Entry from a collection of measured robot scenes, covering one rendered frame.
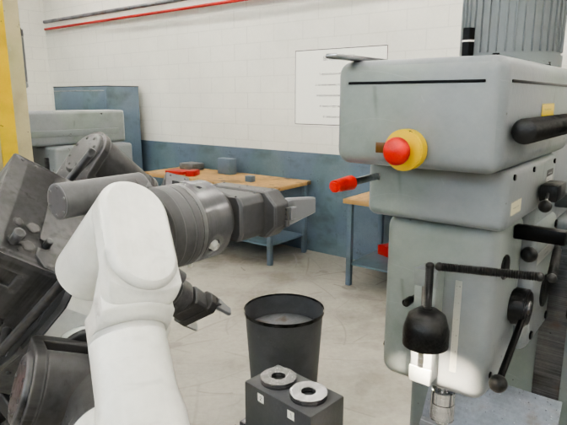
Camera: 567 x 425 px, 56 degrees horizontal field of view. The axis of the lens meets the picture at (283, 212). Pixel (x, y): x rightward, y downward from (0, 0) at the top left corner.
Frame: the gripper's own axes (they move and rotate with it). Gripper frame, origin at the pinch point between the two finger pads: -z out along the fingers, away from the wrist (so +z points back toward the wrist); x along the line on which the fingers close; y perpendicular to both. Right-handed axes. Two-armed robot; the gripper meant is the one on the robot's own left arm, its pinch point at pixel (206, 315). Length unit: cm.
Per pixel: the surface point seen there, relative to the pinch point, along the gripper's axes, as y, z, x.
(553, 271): -35, 20, 75
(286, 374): -16.0, -15.0, 12.5
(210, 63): 553, -235, -128
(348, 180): -16, 37, 54
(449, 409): -38, -10, 48
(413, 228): -17, 20, 59
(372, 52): 405, -245, 63
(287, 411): -26.6, -10.8, 13.3
